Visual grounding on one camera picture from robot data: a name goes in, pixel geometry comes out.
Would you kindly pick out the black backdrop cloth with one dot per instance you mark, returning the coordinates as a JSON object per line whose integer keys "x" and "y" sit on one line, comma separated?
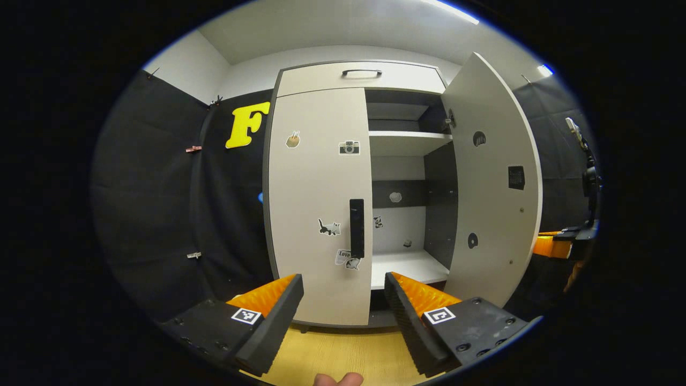
{"x": 150, "y": 187}

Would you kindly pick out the white shoe cabinet door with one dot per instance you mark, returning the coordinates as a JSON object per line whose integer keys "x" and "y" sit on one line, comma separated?
{"x": 311, "y": 187}
{"x": 493, "y": 187}

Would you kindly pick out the long ceiling light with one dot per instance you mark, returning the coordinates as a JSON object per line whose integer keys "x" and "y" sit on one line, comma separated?
{"x": 453, "y": 12}

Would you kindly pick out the white cabinet shelf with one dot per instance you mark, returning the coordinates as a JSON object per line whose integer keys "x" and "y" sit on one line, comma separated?
{"x": 402, "y": 143}
{"x": 402, "y": 265}

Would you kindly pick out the small ceiling light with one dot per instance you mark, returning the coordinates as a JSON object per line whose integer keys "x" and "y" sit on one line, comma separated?
{"x": 545, "y": 70}

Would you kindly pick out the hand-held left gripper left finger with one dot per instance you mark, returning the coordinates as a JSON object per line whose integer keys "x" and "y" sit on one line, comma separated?
{"x": 273, "y": 327}

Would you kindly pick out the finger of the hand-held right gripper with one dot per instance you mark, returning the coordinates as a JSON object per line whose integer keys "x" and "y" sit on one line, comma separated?
{"x": 579, "y": 234}

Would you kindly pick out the white double-door shoe cabinet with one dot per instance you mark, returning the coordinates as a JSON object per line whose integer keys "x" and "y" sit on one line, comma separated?
{"x": 439, "y": 214}

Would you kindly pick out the white cabinet drawer front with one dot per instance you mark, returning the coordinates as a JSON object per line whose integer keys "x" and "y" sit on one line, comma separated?
{"x": 321, "y": 80}

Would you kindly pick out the white cabinet bottom shelf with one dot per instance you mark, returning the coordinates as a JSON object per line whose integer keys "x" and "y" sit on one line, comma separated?
{"x": 402, "y": 265}

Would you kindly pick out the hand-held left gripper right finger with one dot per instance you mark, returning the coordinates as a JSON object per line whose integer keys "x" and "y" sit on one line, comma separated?
{"x": 415, "y": 332}

